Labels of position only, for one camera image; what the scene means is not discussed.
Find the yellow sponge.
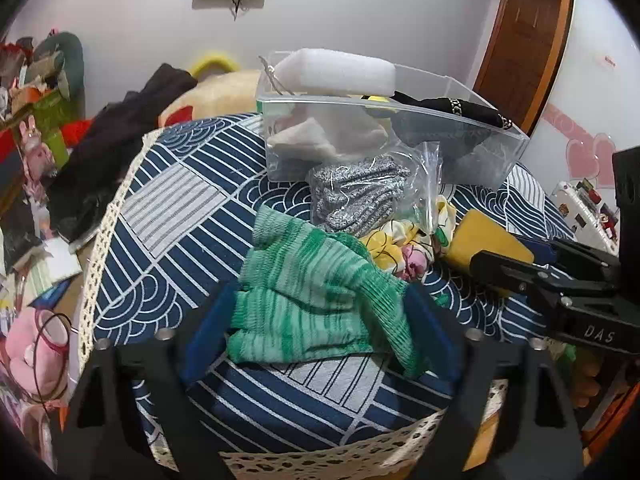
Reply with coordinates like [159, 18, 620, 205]
[442, 209, 534, 275]

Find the yellow curved cushion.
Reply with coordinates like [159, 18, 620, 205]
[188, 52, 241, 79]

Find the clear plastic storage box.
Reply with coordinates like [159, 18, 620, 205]
[256, 48, 528, 188]

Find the white foam block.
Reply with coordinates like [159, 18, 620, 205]
[273, 48, 396, 96]

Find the beige patchwork blanket bed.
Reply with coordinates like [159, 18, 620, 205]
[158, 70, 260, 128]

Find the green box of toys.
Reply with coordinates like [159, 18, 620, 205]
[0, 41, 82, 162]

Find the brown wooden door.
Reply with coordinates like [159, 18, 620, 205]
[474, 0, 574, 134]

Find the dark clothes pile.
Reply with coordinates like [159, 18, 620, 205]
[47, 64, 198, 243]

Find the pink plush rabbit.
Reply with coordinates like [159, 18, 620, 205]
[20, 115, 58, 204]

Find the red box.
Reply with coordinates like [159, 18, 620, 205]
[60, 119, 93, 148]

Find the green knitted cloth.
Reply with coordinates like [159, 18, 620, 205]
[227, 206, 424, 379]

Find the pink plush toy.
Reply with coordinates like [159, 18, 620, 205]
[6, 307, 70, 398]

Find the white suitcase with stickers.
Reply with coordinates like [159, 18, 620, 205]
[551, 181, 618, 256]

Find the yellow floral scarf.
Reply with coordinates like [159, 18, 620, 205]
[359, 195, 457, 283]

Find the bagged grey knitted cloth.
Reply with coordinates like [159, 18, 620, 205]
[306, 142, 442, 237]

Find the pink heart wall sticker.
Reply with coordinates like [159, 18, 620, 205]
[565, 133, 616, 188]

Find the blue patterned tablecloth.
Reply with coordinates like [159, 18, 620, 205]
[77, 112, 576, 480]

